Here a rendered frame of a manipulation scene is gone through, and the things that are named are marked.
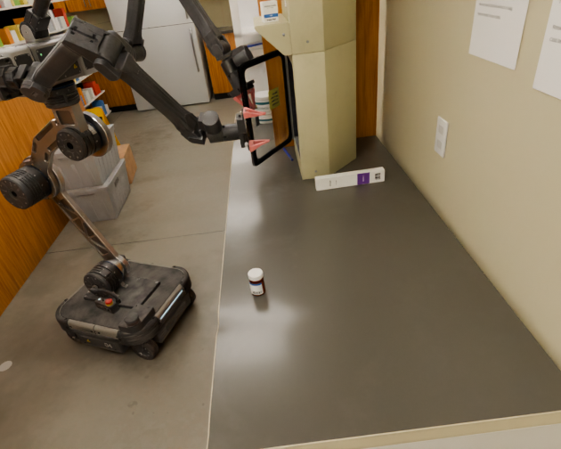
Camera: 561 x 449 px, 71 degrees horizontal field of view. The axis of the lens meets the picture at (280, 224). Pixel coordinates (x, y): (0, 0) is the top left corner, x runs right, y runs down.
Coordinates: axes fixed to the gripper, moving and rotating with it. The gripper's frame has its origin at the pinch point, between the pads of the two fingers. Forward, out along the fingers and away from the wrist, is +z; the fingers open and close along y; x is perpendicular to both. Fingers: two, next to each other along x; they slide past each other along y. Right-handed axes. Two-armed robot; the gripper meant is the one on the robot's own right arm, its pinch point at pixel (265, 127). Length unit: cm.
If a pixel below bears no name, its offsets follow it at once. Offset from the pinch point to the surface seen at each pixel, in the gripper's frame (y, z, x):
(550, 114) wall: 16, 56, -61
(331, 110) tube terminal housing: -1.0, 25.0, 11.6
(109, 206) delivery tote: -105, -143, 163
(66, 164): -63, -161, 162
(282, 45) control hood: 23.6, 9.3, 9.3
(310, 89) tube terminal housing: 8.3, 17.4, 9.5
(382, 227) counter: -27, 33, -30
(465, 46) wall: 22, 56, -23
